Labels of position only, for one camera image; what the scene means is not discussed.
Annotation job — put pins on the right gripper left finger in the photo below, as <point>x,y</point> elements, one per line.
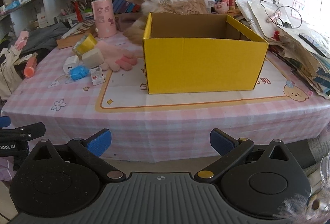
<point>88,153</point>

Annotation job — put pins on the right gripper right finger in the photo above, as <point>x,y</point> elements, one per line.
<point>233,153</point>

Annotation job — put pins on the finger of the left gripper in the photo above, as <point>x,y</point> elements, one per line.
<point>5,121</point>
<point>29,132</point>

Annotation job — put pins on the small white red box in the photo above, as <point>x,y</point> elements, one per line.
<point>97,76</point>

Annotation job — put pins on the blue packet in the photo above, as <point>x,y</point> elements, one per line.
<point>79,72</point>

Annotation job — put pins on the white charger adapter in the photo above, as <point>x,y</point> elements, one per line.
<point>70,63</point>

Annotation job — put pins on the cream white block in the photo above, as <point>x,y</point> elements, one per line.
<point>92,58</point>

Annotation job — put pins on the pink knit glove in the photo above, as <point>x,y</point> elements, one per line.
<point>116,58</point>

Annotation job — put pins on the yellow tape roll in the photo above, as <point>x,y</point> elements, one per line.
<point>85,44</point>

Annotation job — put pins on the orange pink bottle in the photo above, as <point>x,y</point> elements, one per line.
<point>30,67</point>

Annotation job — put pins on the pink checkered tablecloth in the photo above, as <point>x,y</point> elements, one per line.
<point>163,127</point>

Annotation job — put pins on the pink phone case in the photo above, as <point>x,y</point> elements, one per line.
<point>21,40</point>

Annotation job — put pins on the grey cloth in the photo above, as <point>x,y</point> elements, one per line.
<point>41,38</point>

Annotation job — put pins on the yellow cardboard box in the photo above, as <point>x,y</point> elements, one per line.
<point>200,53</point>

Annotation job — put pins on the wooden chessboard box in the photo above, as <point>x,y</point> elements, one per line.
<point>75,34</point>

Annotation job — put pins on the stack of papers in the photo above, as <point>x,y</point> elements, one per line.
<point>300,44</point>

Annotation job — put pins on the brown cloth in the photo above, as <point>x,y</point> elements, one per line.
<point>125,20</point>

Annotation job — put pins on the pink cylindrical container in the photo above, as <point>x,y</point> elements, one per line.
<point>104,18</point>

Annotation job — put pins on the pink pig plush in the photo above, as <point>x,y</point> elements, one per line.
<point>221,7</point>

